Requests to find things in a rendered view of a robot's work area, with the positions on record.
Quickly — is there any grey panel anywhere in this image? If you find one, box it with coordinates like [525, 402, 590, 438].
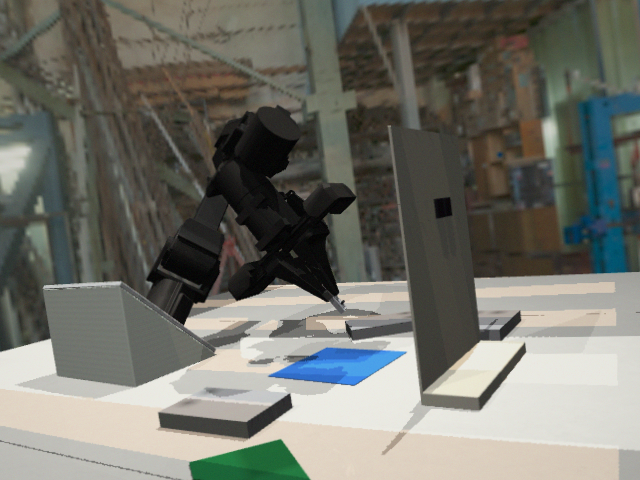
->
[388, 126, 526, 410]

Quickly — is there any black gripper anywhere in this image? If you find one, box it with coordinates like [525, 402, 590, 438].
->
[228, 183, 356, 302]

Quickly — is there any blue square zone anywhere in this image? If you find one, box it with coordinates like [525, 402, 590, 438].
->
[268, 348, 408, 385]

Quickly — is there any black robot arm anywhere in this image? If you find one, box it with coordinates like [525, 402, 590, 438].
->
[146, 105, 302, 325]

